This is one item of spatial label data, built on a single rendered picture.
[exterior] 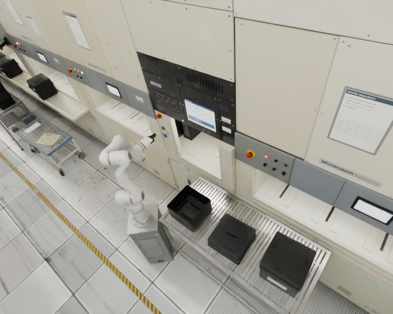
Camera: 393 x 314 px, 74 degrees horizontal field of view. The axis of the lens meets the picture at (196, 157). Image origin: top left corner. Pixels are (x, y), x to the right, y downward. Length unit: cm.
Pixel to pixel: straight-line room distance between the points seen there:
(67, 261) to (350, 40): 332
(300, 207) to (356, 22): 152
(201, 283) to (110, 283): 97
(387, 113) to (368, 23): 38
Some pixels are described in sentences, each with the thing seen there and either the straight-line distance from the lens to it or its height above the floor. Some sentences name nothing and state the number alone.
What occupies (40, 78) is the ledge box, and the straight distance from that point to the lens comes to 449.
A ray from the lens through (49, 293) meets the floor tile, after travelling 351.
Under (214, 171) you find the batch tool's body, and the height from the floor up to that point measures 87.
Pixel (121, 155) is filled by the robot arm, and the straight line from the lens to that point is 190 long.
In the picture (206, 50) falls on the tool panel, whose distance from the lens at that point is 162.
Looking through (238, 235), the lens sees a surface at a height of 86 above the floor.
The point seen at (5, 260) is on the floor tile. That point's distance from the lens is 403.
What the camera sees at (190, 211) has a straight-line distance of 240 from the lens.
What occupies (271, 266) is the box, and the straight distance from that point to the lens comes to 194.
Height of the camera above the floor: 284
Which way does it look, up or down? 48 degrees down
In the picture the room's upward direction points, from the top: 11 degrees counter-clockwise
